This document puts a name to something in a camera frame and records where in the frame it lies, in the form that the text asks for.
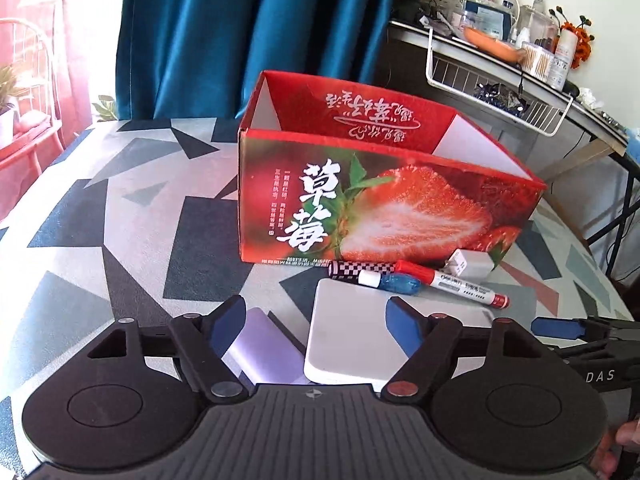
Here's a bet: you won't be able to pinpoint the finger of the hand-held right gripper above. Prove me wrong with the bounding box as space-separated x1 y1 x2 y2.
531 316 617 345

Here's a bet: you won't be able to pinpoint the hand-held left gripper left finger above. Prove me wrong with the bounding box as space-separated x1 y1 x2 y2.
87 295 251 403

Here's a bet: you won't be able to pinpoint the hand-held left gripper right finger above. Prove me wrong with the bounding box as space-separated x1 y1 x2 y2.
381 296 543 403

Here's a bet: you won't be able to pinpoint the purple power bank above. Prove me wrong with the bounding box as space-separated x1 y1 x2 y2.
220 307 307 386

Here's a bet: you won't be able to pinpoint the white square box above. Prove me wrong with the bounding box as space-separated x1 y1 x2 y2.
303 278 496 386

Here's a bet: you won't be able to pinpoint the red whiteboard marker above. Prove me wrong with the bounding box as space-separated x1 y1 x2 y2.
395 259 512 309

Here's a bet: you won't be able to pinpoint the black white checkered pen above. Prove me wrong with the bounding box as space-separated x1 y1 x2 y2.
328 260 401 281

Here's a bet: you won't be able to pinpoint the red strawberry print cardboard box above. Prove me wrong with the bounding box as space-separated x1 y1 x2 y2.
237 70 547 273

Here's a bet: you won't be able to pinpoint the person's right hand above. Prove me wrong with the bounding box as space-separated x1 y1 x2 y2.
597 420 640 480

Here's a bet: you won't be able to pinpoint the blue pen with white cap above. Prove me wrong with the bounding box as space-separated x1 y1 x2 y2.
356 270 423 296

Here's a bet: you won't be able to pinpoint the white charger plug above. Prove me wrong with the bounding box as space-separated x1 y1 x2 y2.
445 249 493 278

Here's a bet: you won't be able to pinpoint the geometric patterned tablecloth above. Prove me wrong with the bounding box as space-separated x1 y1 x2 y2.
0 117 636 461

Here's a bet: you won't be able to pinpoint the dark vanity desk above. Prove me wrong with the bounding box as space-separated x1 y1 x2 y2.
387 17 640 161

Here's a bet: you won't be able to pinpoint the blue wrapped items in basket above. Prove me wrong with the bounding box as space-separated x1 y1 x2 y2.
472 82 531 116

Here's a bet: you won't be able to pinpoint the clear cotton swab box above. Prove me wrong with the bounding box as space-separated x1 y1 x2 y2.
520 42 556 81

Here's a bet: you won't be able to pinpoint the white spray bottle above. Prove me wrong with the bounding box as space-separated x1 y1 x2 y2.
547 27 576 91

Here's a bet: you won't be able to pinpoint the blue curtain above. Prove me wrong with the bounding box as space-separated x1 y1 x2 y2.
117 0 403 123

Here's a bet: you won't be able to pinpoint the orange artificial flowers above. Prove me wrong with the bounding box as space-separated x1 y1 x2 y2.
550 7 596 71

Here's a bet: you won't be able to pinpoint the orange plate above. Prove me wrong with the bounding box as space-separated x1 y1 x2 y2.
462 26 523 61

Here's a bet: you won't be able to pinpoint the clear cosmetics organiser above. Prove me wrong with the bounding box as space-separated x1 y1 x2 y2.
515 0 558 51

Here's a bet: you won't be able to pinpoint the clear pouch with blue box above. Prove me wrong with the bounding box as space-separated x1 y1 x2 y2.
462 0 516 41

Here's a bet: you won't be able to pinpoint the white wire basket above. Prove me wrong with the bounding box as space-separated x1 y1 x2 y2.
425 25 575 137

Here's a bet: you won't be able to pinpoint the pink printed wall tapestry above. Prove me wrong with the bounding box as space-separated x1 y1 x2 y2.
0 0 126 221

